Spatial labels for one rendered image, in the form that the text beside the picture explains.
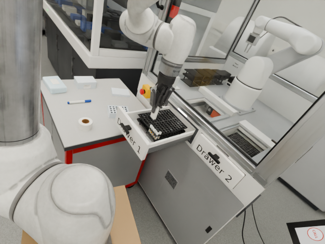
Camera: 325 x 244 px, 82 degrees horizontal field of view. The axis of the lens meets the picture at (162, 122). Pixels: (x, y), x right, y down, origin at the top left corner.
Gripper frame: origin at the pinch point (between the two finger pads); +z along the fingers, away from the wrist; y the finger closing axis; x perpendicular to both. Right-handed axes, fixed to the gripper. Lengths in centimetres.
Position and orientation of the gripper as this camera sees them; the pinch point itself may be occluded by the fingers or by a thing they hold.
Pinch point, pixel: (155, 112)
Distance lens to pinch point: 88.9
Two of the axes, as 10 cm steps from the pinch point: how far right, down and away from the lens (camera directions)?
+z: -3.0, 7.7, 5.7
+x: -5.6, -6.2, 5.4
